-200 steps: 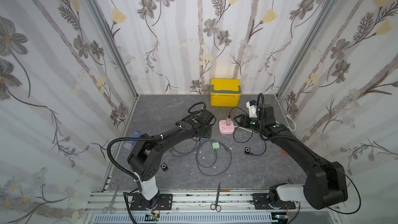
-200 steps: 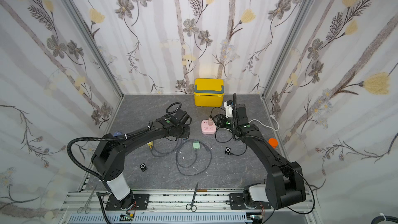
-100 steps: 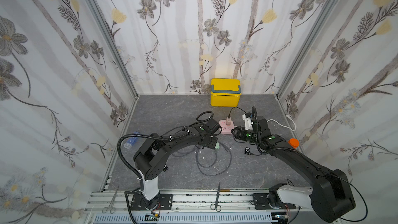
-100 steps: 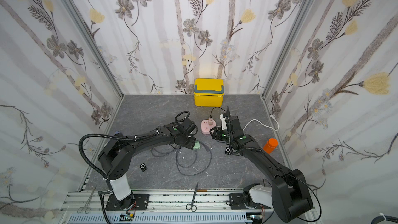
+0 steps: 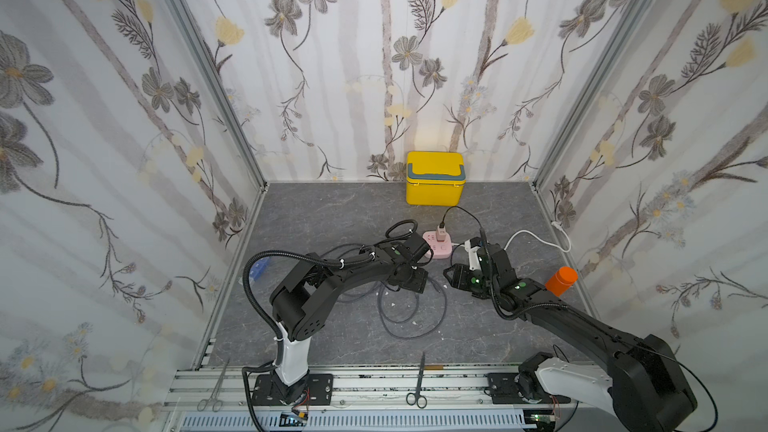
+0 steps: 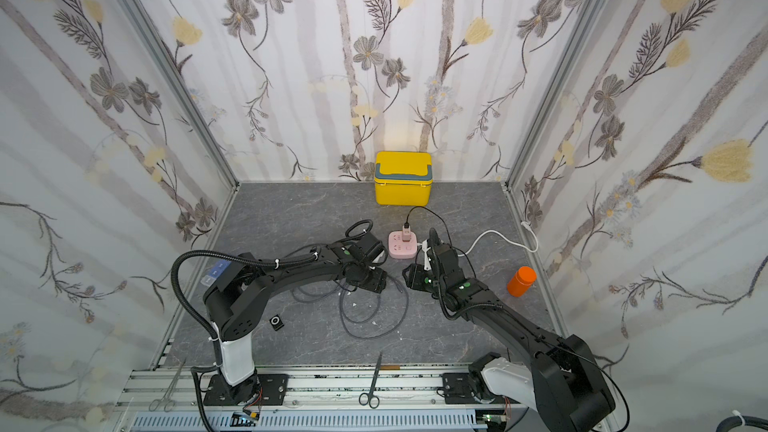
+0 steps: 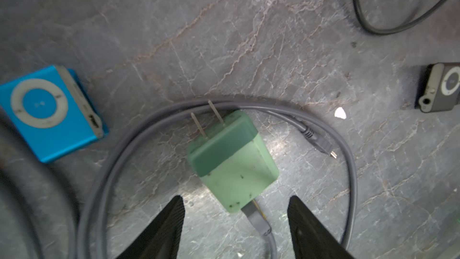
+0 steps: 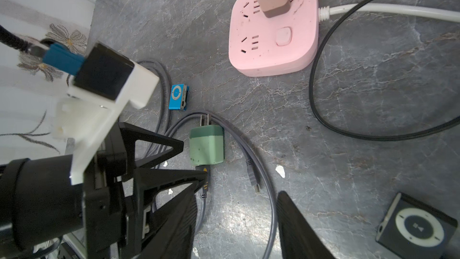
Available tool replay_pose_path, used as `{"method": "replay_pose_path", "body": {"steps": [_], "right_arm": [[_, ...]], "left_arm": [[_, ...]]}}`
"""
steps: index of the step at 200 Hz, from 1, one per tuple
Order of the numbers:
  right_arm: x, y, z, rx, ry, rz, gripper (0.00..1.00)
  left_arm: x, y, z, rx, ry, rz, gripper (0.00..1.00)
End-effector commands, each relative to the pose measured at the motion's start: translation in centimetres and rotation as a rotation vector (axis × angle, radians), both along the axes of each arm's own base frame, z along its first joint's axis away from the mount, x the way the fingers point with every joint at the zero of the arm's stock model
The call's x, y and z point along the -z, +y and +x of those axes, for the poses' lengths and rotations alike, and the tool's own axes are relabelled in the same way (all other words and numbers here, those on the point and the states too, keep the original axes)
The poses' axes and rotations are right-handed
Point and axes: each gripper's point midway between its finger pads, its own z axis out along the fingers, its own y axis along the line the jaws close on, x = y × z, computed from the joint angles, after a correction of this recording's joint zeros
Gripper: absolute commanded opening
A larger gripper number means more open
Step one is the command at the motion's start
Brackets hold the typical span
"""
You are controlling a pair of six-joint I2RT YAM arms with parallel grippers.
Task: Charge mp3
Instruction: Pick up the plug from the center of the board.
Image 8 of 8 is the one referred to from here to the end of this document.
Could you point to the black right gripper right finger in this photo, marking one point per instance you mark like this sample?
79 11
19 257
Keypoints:
298 240

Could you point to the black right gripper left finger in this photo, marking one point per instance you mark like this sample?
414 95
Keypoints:
175 237

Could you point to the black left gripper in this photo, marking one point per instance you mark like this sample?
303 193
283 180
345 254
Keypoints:
110 217

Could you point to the green usb charger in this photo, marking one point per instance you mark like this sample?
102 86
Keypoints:
206 144

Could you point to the black mp3 player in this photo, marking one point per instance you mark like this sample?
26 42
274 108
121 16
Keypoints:
412 229

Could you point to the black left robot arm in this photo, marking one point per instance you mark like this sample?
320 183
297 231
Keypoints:
39 203

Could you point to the blue mp3 player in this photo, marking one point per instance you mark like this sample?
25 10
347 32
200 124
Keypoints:
178 97

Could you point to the pink power strip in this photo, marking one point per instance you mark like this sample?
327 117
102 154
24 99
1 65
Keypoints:
261 46

